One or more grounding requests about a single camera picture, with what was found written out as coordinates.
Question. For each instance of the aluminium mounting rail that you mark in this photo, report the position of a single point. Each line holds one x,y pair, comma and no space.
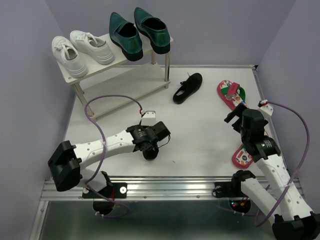
147,189

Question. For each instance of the right white sneaker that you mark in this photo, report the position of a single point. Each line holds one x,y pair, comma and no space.
93,46

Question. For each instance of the pink patterned sandal far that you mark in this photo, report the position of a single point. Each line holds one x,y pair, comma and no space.
231,93

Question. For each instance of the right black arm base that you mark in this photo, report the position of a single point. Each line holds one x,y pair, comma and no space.
239,202

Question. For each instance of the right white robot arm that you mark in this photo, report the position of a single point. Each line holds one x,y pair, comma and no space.
291,218

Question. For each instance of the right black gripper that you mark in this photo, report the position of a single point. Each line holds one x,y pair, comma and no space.
239,112

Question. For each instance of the white sneaker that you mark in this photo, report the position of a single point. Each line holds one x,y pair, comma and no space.
93,46
67,55

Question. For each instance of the pink patterned sandal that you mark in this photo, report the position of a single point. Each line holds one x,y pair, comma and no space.
241,158
231,93

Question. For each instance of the green loafer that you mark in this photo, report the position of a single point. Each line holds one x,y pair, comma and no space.
125,35
154,29

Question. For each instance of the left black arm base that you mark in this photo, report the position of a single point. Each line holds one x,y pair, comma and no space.
105,196

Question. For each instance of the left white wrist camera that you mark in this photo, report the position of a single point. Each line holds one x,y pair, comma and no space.
149,118

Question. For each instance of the black lace shoe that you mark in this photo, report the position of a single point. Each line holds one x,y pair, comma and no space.
151,154
188,88

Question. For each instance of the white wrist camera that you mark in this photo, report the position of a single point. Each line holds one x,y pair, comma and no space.
149,118
265,109

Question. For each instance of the pink patterned sandal near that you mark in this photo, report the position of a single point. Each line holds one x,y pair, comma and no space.
241,158

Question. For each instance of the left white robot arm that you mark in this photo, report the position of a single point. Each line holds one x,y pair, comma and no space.
69,164

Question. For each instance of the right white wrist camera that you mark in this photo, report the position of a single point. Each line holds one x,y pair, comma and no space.
265,109

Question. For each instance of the left white sneaker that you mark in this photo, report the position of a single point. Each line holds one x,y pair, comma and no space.
67,55

